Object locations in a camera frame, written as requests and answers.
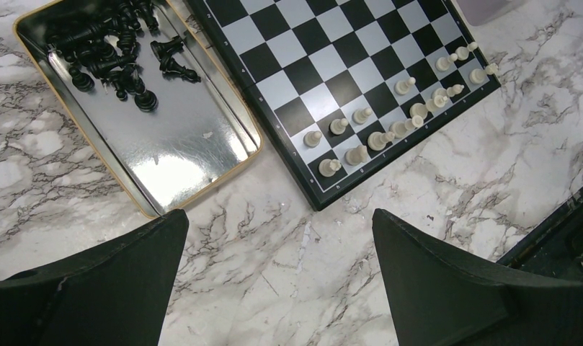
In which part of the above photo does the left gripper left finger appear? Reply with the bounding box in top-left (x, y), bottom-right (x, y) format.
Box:
top-left (0, 209), bottom-right (190, 345)

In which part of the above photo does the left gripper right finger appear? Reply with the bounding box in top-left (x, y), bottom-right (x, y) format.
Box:
top-left (372, 209), bottom-right (583, 345)

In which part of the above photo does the white knight chess piece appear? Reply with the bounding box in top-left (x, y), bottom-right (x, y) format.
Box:
top-left (344, 145), bottom-right (370, 166)

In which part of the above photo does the white queen chess piece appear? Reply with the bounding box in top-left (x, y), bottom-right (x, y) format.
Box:
top-left (409, 95), bottom-right (449, 120)

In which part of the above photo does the white pawn chess piece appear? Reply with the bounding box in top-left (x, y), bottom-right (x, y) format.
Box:
top-left (455, 42), bottom-right (479, 61)

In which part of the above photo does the black chess pieces pile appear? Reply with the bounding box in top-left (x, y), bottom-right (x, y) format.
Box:
top-left (45, 0), bottom-right (201, 113)

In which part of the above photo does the yellow tin tray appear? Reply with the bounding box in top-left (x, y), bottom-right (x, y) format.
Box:
top-left (13, 1), bottom-right (262, 218)

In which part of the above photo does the black white chessboard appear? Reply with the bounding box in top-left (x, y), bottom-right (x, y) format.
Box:
top-left (187, 0), bottom-right (500, 210)

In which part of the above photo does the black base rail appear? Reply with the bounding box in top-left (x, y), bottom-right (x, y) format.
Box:
top-left (497, 187), bottom-right (583, 282)

